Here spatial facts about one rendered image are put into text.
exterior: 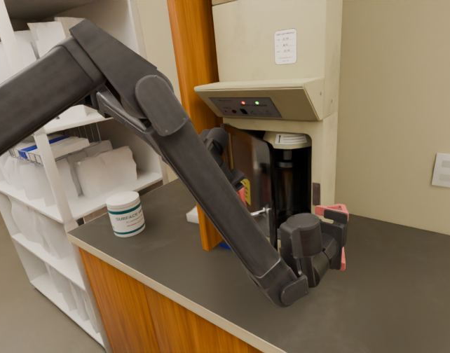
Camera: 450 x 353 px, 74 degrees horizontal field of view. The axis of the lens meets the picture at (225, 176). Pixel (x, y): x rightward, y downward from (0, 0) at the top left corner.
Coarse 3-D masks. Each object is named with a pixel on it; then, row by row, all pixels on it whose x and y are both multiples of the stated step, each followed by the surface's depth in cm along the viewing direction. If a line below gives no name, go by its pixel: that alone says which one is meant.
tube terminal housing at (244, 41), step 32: (256, 0) 75; (288, 0) 70; (320, 0) 66; (224, 32) 83; (256, 32) 78; (320, 32) 68; (224, 64) 87; (256, 64) 81; (288, 64) 75; (320, 64) 71; (256, 128) 88; (288, 128) 81; (320, 128) 76; (320, 160) 79; (320, 192) 82
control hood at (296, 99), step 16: (272, 80) 77; (288, 80) 73; (304, 80) 69; (320, 80) 70; (208, 96) 82; (224, 96) 79; (240, 96) 76; (256, 96) 73; (272, 96) 70; (288, 96) 68; (304, 96) 66; (320, 96) 71; (288, 112) 74; (304, 112) 72; (320, 112) 73
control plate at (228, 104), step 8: (216, 104) 85; (224, 104) 83; (232, 104) 81; (240, 104) 79; (248, 104) 78; (256, 104) 77; (264, 104) 75; (272, 104) 74; (224, 112) 87; (232, 112) 85; (240, 112) 83; (248, 112) 82; (256, 112) 80; (264, 112) 79; (272, 112) 77
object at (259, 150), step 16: (240, 144) 82; (256, 144) 73; (240, 160) 85; (256, 160) 75; (272, 160) 68; (256, 176) 77; (272, 176) 69; (256, 192) 79; (272, 192) 70; (256, 208) 81; (272, 208) 72; (272, 224) 74; (272, 240) 76
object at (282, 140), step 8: (264, 136) 93; (272, 136) 89; (280, 136) 87; (288, 136) 86; (296, 136) 85; (304, 136) 86; (272, 144) 88; (280, 144) 87; (288, 144) 86; (296, 144) 85; (304, 144) 86
